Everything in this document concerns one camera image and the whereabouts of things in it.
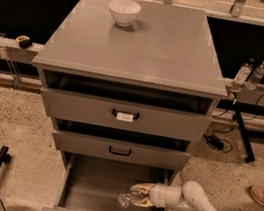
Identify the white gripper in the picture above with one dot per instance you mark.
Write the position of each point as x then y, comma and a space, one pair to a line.
158, 195

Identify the clear plastic water bottle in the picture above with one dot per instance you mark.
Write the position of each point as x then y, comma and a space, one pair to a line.
132, 198

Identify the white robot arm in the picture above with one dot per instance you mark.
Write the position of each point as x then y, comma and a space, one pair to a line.
189, 196

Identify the grey bottom drawer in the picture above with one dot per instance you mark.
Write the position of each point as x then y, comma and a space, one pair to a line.
93, 184

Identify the grey drawer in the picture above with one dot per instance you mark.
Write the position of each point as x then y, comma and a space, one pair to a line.
93, 184
120, 145
108, 103

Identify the grey middle drawer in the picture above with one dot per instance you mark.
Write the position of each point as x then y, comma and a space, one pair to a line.
120, 145

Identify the grey drawer cabinet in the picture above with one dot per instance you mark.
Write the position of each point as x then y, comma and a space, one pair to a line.
165, 48

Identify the grey top drawer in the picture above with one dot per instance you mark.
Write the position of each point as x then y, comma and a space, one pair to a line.
108, 103

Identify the water bottle on ledge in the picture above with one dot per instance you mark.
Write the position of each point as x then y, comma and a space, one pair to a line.
242, 74
255, 77

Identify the black stand leg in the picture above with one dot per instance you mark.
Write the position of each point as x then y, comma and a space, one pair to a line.
245, 139

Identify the white ceramic bowl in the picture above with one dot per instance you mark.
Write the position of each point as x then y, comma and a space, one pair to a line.
124, 12

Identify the small tape measure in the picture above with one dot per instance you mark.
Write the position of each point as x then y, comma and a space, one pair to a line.
24, 41

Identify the white tape label on handle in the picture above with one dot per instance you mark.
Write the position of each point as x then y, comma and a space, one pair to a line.
125, 117

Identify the black power adapter with cable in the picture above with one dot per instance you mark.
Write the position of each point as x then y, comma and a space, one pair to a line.
215, 140

